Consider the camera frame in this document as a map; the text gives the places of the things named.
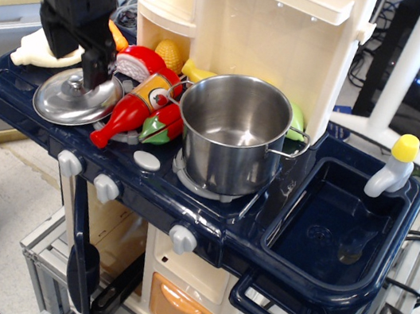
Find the grey right stove knob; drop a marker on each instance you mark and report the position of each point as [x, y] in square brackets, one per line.
[183, 240]

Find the yellow toy squash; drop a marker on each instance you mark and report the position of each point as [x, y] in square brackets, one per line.
[195, 74]

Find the grey middle stove knob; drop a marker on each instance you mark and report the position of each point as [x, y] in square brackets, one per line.
[106, 188]

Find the grey oval button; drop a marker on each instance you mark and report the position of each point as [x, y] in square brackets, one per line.
[146, 161]

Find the white toy milk jug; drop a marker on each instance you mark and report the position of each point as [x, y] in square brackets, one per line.
[34, 50]

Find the grey left stove knob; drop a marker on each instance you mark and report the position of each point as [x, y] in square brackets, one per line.
[70, 165]

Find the grey yellow toy faucet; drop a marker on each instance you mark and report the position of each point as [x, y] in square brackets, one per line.
[399, 166]

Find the navy toy kitchen counter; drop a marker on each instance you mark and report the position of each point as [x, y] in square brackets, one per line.
[327, 253]

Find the yellow toy corn cob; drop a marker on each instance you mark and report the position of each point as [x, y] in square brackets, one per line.
[170, 53]

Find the orange toy carrot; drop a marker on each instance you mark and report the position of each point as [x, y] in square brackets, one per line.
[119, 39]

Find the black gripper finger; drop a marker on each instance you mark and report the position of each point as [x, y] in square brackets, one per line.
[98, 67]

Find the red green toy pepper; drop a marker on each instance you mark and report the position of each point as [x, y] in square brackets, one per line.
[163, 126]

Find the orange toy drawer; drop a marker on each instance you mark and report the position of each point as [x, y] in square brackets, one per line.
[166, 298]

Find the stainless steel pot lid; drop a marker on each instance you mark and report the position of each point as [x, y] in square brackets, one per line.
[63, 99]

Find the red toy ketchup bottle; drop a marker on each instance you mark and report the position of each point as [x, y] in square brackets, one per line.
[134, 108]

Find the green toy vegetable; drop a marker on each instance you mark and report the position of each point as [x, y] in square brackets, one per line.
[297, 124]

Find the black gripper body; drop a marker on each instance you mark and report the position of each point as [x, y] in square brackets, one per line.
[69, 24]

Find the white stand pole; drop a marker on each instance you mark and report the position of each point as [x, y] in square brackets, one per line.
[375, 128]

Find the grey stove knob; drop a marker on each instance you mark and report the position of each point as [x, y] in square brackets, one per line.
[70, 165]
[183, 240]
[106, 188]

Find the red toy ham slice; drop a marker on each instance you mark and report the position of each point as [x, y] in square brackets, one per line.
[138, 63]

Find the cream toy kitchen cabinet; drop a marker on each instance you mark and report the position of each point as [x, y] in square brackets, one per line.
[302, 47]

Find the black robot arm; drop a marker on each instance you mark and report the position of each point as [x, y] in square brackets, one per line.
[70, 24]

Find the navy toy oven door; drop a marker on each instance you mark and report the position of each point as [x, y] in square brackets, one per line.
[84, 262]

